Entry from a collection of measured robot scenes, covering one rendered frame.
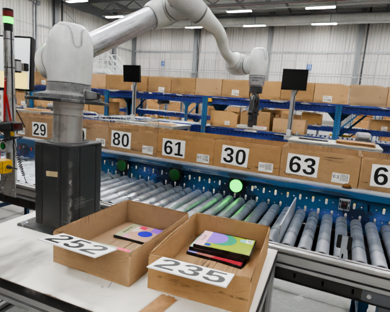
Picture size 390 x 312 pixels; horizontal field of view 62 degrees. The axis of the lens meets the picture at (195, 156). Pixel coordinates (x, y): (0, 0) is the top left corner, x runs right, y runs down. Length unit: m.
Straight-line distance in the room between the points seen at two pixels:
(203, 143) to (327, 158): 0.69
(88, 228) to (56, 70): 0.56
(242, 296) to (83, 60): 0.93
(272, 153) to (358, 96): 4.58
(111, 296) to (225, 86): 6.01
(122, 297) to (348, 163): 1.29
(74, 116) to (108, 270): 0.58
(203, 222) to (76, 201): 0.48
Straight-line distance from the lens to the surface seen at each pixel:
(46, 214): 1.36
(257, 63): 1.89
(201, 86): 6.89
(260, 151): 1.85
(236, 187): 1.84
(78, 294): 0.96
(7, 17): 2.05
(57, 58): 1.27
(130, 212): 1.37
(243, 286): 0.87
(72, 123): 1.28
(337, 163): 1.81
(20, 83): 2.14
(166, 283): 0.94
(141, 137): 2.16
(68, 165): 1.24
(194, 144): 1.98
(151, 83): 7.46
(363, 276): 1.32
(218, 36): 1.75
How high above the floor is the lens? 1.26
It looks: 10 degrees down
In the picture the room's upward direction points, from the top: 4 degrees clockwise
